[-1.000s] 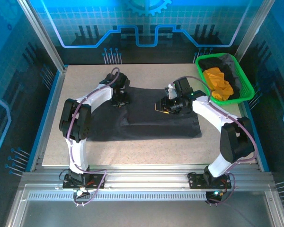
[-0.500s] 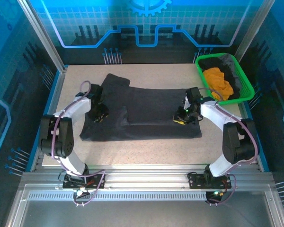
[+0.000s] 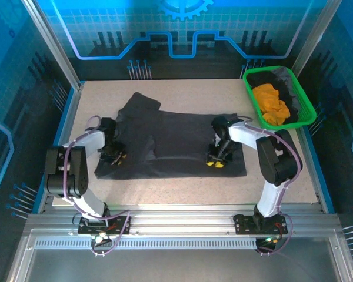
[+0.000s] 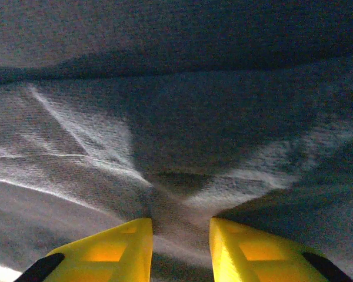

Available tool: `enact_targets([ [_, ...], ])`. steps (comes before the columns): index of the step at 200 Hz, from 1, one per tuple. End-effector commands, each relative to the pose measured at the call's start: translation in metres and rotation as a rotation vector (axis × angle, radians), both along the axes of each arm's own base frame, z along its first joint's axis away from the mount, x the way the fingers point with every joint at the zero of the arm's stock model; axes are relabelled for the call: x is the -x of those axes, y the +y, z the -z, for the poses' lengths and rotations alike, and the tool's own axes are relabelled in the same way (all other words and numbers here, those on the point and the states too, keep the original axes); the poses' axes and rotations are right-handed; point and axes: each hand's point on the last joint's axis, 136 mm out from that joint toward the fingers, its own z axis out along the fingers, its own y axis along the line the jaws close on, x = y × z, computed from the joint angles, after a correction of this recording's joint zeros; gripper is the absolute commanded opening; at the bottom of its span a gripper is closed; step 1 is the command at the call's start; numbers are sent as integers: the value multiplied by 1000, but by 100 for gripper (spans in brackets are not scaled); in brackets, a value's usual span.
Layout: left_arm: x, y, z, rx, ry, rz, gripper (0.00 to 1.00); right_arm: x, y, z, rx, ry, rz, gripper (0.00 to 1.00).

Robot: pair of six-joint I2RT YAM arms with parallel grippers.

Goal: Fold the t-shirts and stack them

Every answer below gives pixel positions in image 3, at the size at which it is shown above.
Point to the dark grey t-shirt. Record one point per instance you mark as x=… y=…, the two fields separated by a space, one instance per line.
x=176 y=138

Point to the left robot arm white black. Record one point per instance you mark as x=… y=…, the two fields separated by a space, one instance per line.
x=89 y=142

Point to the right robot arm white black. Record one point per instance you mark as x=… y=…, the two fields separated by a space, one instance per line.
x=247 y=133

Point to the orange t-shirt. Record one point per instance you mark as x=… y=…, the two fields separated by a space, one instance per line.
x=272 y=101

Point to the black t-shirt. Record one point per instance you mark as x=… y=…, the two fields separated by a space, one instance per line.
x=263 y=78

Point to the green plastic basket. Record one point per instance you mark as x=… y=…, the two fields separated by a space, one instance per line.
x=304 y=102

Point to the grey t-shirt crumpled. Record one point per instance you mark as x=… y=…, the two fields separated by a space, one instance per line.
x=288 y=77

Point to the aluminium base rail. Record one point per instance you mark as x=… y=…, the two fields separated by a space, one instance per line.
x=179 y=218

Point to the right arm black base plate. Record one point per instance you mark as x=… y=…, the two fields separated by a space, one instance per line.
x=242 y=224

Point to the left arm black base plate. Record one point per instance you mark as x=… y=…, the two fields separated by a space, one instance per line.
x=119 y=226

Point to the aluminium frame post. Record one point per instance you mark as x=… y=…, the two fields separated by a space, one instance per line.
x=51 y=44
x=313 y=38

